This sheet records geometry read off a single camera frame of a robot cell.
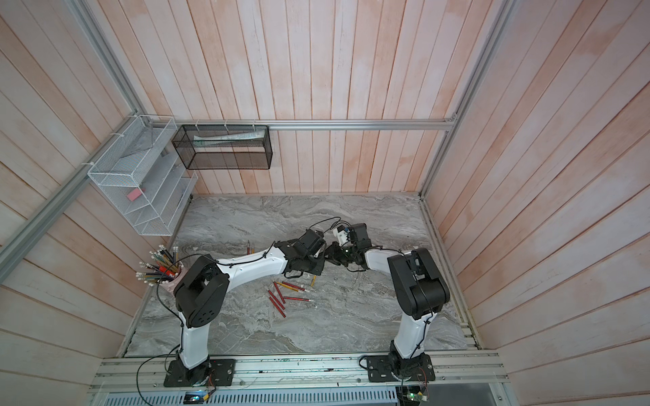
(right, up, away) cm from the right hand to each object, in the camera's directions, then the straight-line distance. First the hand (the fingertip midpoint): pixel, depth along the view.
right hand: (320, 254), depth 94 cm
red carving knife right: (-8, -15, -6) cm, 18 cm away
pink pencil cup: (-49, -8, -13) cm, 52 cm away
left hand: (-1, -5, -3) cm, 6 cm away
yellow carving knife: (-28, +1, +7) cm, 28 cm away
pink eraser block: (-62, +22, -12) cm, 67 cm away
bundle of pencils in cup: (-52, -2, -12) cm, 53 cm away
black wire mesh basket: (-41, +44, +10) cm, 61 cm away
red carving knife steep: (-15, -14, -4) cm, 21 cm away
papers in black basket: (-38, +42, -4) cm, 57 cm away
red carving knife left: (-16, -15, -6) cm, 23 cm away
